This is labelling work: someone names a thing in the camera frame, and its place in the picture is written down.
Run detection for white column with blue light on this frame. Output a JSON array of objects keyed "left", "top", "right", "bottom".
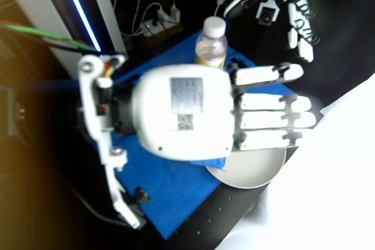
[{"left": 0, "top": 0, "right": 127, "bottom": 68}]

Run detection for orange juice bottle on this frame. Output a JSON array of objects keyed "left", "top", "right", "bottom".
[{"left": 195, "top": 16, "right": 229, "bottom": 69}]

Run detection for blue table cloth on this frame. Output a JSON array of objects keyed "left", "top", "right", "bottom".
[{"left": 110, "top": 29, "right": 294, "bottom": 241}]

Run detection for white background sheet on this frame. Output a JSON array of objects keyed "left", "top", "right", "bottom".
[{"left": 219, "top": 80, "right": 375, "bottom": 250}]

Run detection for white power strip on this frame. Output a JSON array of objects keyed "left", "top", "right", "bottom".
[{"left": 139, "top": 4, "right": 182, "bottom": 37}]

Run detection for white round plate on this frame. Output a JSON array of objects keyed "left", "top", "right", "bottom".
[{"left": 204, "top": 146, "right": 287, "bottom": 189}]

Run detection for coloured wire bundle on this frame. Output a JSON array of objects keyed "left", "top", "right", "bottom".
[{"left": 0, "top": 21, "right": 102, "bottom": 53}]

